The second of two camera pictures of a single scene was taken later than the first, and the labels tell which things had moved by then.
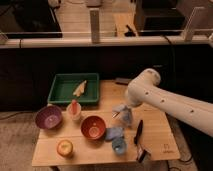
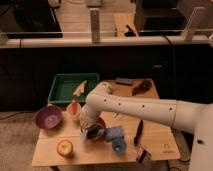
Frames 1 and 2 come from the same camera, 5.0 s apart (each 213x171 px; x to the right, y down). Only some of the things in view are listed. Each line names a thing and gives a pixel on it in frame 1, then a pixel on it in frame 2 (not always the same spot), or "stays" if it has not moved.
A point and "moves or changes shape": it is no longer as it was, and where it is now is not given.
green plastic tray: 64,85 stays
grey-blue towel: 125,115 moves or changes shape
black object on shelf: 130,33 stays
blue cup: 119,146 stays
